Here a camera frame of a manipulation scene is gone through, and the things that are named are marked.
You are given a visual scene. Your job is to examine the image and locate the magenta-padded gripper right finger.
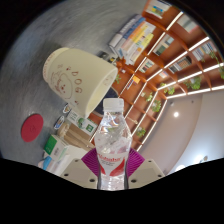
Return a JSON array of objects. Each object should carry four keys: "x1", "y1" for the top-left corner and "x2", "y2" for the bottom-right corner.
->
[{"x1": 128, "y1": 148, "x2": 167, "y2": 190}]

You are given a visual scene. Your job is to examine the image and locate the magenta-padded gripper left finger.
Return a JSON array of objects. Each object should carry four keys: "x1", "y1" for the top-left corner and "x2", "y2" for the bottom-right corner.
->
[{"x1": 59, "y1": 148, "x2": 101, "y2": 190}]

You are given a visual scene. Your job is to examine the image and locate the clear plastic water bottle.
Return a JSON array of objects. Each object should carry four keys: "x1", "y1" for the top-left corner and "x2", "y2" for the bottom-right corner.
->
[{"x1": 94, "y1": 97, "x2": 133, "y2": 191}]

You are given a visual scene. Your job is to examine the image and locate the tall green white box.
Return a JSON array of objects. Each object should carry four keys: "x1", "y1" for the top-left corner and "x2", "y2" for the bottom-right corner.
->
[{"x1": 66, "y1": 109, "x2": 98, "y2": 136}]

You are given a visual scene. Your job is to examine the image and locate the branched ceiling chandelier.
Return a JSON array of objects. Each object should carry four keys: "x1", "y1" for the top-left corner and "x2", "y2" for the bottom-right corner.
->
[{"x1": 174, "y1": 153, "x2": 211, "y2": 173}]

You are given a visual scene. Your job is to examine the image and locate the flat round red coaster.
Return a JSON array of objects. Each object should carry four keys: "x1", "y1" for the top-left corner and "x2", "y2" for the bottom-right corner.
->
[{"x1": 20, "y1": 113, "x2": 45, "y2": 143}]

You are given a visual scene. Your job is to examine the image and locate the dark office chair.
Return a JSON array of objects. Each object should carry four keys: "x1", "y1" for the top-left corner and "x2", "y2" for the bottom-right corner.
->
[{"x1": 93, "y1": 88, "x2": 120, "y2": 117}]

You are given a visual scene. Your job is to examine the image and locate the cream printed mug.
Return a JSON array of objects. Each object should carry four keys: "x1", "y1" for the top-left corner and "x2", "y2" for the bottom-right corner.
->
[{"x1": 42, "y1": 47, "x2": 119, "y2": 118}]

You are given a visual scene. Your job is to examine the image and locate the orange wooden shelf unit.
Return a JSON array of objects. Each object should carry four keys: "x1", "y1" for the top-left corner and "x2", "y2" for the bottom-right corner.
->
[{"x1": 111, "y1": 0, "x2": 224, "y2": 152}]

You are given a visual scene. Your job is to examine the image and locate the stack of colourful books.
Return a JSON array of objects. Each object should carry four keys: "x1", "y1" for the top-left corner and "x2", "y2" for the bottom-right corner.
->
[{"x1": 108, "y1": 13, "x2": 157, "y2": 66}]

